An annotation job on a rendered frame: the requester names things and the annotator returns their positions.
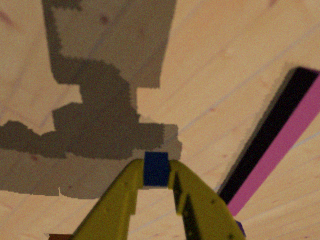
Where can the orange block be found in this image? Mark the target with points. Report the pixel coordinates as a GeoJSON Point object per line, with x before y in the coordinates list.
{"type": "Point", "coordinates": [59, 236]}

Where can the small dark blue block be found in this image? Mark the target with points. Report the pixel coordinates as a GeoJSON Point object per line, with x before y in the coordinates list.
{"type": "Point", "coordinates": [156, 169]}

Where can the pink rod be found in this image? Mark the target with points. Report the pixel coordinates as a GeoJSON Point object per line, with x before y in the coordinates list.
{"type": "Point", "coordinates": [296, 108]}

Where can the dark purple rod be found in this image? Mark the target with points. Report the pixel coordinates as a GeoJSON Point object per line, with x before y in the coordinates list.
{"type": "Point", "coordinates": [240, 226]}

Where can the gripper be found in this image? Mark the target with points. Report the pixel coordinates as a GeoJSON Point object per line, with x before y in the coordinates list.
{"type": "Point", "coordinates": [205, 215]}

